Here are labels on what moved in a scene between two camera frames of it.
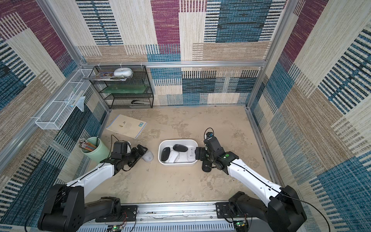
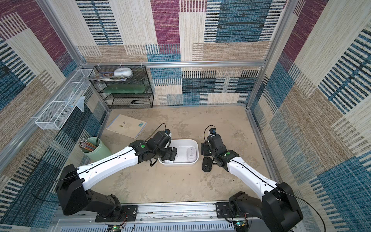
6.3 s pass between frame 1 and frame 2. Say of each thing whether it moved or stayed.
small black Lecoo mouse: stayed
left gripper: moved
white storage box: stayed
